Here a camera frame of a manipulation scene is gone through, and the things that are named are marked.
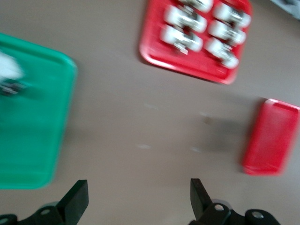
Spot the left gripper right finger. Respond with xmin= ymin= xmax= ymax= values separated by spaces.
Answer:
xmin=188 ymin=178 xmax=232 ymax=225

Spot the red plastic tray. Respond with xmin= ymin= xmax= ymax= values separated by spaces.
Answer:
xmin=241 ymin=98 xmax=300 ymax=176
xmin=138 ymin=0 xmax=255 ymax=85

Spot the white circuit breaker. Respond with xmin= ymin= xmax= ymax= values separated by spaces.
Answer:
xmin=0 ymin=50 xmax=26 ymax=83

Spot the green plastic tray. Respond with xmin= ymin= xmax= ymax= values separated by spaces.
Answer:
xmin=0 ymin=32 xmax=78 ymax=190

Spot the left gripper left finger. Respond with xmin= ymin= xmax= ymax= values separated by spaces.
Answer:
xmin=18 ymin=179 xmax=90 ymax=225

